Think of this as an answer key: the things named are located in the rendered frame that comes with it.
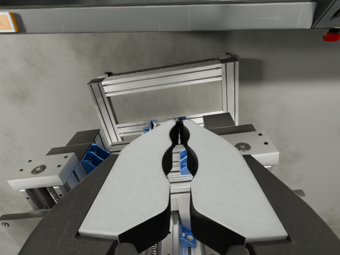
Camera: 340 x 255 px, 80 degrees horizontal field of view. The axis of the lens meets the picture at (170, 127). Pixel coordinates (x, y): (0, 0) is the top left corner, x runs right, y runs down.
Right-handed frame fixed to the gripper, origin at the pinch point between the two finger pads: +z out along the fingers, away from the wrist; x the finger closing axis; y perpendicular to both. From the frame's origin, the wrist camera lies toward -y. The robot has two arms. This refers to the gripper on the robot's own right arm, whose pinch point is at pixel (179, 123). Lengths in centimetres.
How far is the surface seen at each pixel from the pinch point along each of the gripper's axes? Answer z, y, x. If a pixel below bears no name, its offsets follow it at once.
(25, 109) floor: 123, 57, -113
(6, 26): 26.4, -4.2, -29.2
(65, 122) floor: 123, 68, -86
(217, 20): 27.7, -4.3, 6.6
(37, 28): 27.7, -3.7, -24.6
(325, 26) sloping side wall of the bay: 27.3, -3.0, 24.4
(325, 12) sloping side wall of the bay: 25.8, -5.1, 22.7
